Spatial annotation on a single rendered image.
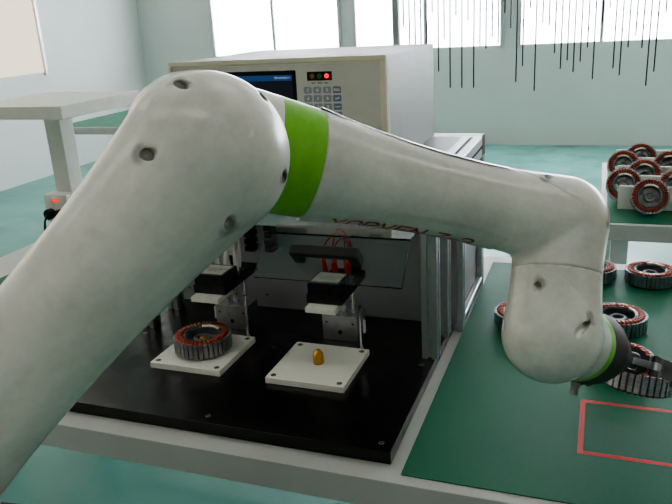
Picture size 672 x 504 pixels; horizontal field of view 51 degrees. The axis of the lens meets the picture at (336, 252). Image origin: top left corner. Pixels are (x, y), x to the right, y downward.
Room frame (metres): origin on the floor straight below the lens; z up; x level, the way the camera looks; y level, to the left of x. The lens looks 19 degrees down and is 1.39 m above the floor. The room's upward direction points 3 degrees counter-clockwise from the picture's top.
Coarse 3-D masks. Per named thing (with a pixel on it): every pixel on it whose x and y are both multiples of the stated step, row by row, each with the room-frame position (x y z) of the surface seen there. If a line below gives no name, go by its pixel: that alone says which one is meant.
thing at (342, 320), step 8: (344, 312) 1.31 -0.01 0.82; (352, 312) 1.30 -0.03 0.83; (328, 320) 1.30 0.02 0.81; (336, 320) 1.29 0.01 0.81; (344, 320) 1.29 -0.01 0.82; (352, 320) 1.28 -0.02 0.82; (328, 328) 1.30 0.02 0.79; (336, 328) 1.29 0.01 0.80; (344, 328) 1.29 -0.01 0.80; (352, 328) 1.28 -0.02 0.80; (328, 336) 1.30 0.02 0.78; (336, 336) 1.30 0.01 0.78; (344, 336) 1.29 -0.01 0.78; (352, 336) 1.28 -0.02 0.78
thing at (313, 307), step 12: (312, 288) 1.23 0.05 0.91; (324, 288) 1.22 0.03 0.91; (336, 288) 1.21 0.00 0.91; (348, 288) 1.25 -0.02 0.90; (312, 300) 1.23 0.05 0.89; (324, 300) 1.22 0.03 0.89; (336, 300) 1.21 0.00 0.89; (312, 312) 1.21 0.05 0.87; (324, 312) 1.20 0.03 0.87; (336, 312) 1.20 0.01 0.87
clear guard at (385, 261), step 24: (288, 216) 1.18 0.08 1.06; (264, 240) 1.09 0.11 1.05; (288, 240) 1.07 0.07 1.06; (312, 240) 1.06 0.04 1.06; (336, 240) 1.05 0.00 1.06; (360, 240) 1.04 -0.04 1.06; (384, 240) 1.02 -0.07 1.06; (408, 240) 1.01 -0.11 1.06; (264, 264) 1.06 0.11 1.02; (288, 264) 1.04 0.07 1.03; (312, 264) 1.03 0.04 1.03; (336, 264) 1.02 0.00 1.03; (384, 264) 1.00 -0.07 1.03
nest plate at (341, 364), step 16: (288, 352) 1.23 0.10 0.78; (304, 352) 1.23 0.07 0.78; (336, 352) 1.22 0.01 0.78; (352, 352) 1.21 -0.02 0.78; (368, 352) 1.22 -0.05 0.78; (288, 368) 1.16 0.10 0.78; (304, 368) 1.16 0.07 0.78; (320, 368) 1.16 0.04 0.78; (336, 368) 1.15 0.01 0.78; (352, 368) 1.15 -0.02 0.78; (288, 384) 1.12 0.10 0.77; (304, 384) 1.11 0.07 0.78; (320, 384) 1.10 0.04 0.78; (336, 384) 1.10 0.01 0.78
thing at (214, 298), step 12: (216, 264) 1.37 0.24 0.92; (252, 264) 1.42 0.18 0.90; (204, 276) 1.31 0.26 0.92; (216, 276) 1.30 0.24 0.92; (228, 276) 1.32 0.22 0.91; (240, 276) 1.36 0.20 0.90; (204, 288) 1.31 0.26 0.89; (216, 288) 1.30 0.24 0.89; (228, 288) 1.31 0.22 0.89; (192, 300) 1.30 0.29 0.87; (204, 300) 1.29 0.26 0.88; (216, 300) 1.28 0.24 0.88
